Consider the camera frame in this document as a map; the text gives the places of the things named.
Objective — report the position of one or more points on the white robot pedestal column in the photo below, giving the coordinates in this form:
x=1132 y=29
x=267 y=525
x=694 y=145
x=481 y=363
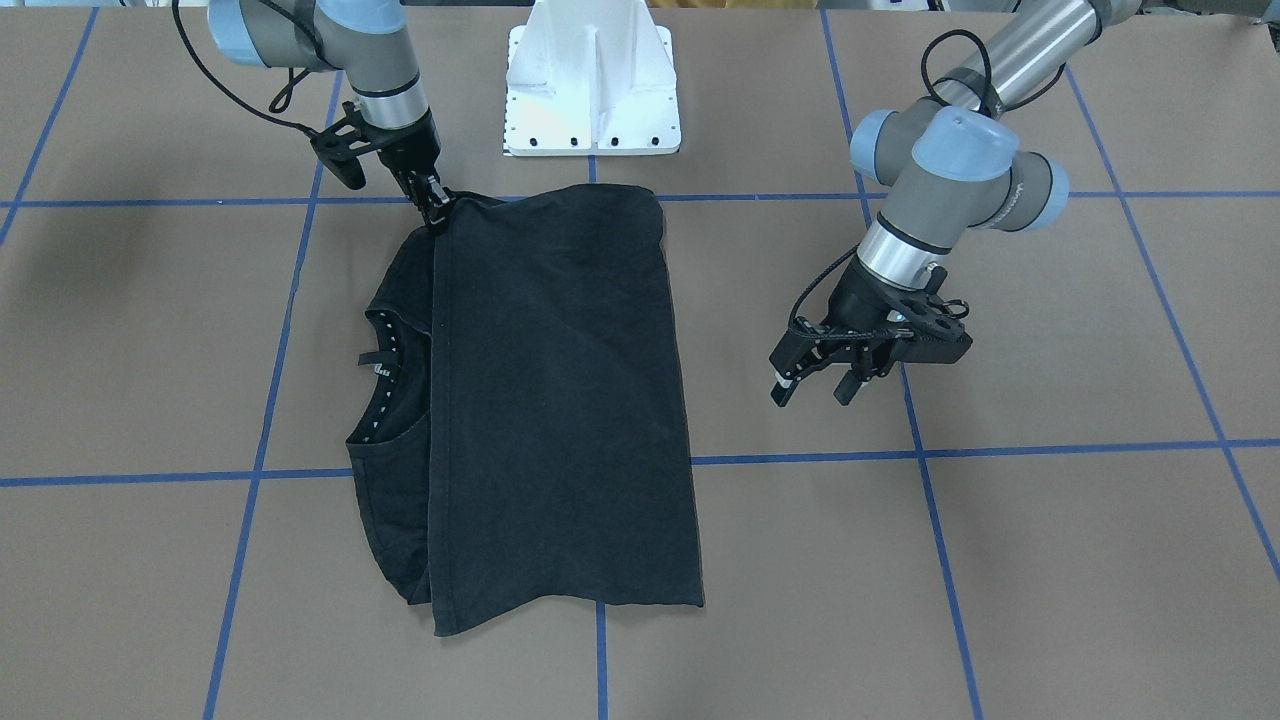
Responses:
x=591 y=78

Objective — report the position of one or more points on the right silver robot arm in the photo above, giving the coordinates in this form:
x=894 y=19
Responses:
x=389 y=114

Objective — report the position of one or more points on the black printed t-shirt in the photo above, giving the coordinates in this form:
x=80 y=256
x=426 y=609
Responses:
x=527 y=435

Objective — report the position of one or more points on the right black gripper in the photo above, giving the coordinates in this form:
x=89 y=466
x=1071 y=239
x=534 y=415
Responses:
x=408 y=148

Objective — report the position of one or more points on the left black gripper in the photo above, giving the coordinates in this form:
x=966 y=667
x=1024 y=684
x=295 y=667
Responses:
x=852 y=297

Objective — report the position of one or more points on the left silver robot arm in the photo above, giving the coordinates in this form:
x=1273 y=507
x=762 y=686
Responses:
x=949 y=164

